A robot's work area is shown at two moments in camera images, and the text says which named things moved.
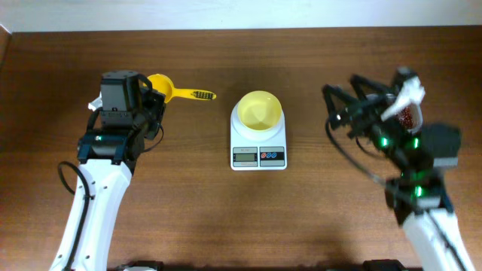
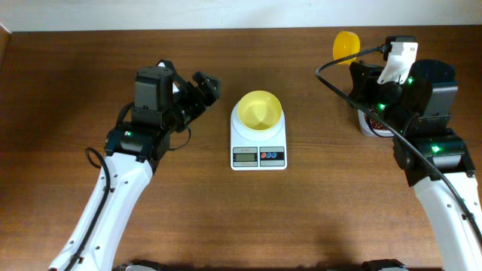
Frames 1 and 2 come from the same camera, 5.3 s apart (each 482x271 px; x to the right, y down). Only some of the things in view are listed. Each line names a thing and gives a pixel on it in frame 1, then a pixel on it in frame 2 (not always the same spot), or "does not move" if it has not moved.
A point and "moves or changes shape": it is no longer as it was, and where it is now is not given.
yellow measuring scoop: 163,84 moves or changes shape
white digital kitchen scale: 257,150 does not move
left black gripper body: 150,118 -> 184,108
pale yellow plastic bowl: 260,110 does not move
